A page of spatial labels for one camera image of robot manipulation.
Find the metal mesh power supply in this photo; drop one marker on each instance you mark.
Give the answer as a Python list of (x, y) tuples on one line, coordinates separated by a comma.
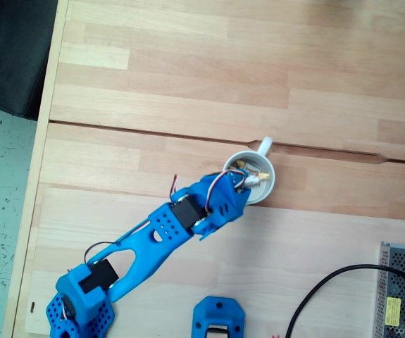
[(396, 257)]

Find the sweet gold white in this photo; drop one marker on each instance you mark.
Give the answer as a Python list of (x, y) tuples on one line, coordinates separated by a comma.
[(253, 180)]

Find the white ceramic mug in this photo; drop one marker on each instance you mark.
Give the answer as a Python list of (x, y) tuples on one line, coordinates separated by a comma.
[(263, 193)]

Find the blue printed base part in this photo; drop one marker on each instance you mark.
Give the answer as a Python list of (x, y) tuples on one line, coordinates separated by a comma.
[(219, 311)]

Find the black upholstered seat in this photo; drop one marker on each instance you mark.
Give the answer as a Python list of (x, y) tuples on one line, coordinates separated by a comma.
[(8, 53)]

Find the pale wooden base board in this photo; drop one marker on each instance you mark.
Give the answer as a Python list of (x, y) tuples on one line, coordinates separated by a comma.
[(293, 246)]

